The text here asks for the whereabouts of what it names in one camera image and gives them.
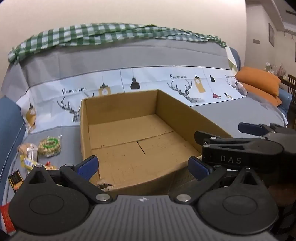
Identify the clear packet of brown pastries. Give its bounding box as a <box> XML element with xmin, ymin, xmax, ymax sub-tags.
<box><xmin>18</xmin><ymin>143</ymin><xmax>38</xmax><ymax>160</ymax></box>

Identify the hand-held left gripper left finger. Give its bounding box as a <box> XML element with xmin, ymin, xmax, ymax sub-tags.
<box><xmin>20</xmin><ymin>156</ymin><xmax>114</xmax><ymax>205</ymax></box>

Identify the black gold snack packet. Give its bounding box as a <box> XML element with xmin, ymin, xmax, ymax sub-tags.
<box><xmin>8</xmin><ymin>169</ymin><xmax>24</xmax><ymax>193</ymax></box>

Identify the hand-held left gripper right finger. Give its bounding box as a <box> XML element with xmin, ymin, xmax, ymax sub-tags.
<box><xmin>173</xmin><ymin>156</ymin><xmax>270</xmax><ymax>205</ymax></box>

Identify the plain red packet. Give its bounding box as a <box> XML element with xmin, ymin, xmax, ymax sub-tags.
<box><xmin>0</xmin><ymin>204</ymin><xmax>18</xmax><ymax>233</ymax></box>

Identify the round peanut cake packet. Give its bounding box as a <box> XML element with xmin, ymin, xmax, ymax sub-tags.
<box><xmin>38</xmin><ymin>134</ymin><xmax>63</xmax><ymax>158</ymax></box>

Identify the wall picture frame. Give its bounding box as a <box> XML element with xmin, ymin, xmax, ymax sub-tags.
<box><xmin>268</xmin><ymin>23</ymin><xmax>275</xmax><ymax>48</ymax></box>

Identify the brown cardboard box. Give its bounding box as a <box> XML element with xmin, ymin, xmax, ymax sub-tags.
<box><xmin>80</xmin><ymin>89</ymin><xmax>233</xmax><ymax>198</ymax></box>

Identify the silver stick packet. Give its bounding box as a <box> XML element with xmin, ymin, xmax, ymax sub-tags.
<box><xmin>26</xmin><ymin>146</ymin><xmax>38</xmax><ymax>163</ymax></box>

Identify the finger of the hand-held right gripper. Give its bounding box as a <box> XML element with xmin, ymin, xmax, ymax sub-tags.
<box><xmin>194</xmin><ymin>130</ymin><xmax>266</xmax><ymax>149</ymax></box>
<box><xmin>238</xmin><ymin>122</ymin><xmax>278</xmax><ymax>137</ymax></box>

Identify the yellow snack packet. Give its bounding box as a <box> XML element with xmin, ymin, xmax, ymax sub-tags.
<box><xmin>20</xmin><ymin>155</ymin><xmax>37</xmax><ymax>169</ymax></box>

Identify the green checked cloth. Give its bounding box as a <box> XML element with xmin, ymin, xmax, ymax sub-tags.
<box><xmin>8</xmin><ymin>22</ymin><xmax>228</xmax><ymax>64</ymax></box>

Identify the wooden chair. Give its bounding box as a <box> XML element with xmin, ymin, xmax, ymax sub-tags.
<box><xmin>287</xmin><ymin>74</ymin><xmax>296</xmax><ymax>105</ymax></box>

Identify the orange cushion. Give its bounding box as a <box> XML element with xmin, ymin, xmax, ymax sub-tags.
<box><xmin>240</xmin><ymin>82</ymin><xmax>282</xmax><ymax>107</ymax></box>
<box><xmin>235</xmin><ymin>67</ymin><xmax>281</xmax><ymax>96</ymax></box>

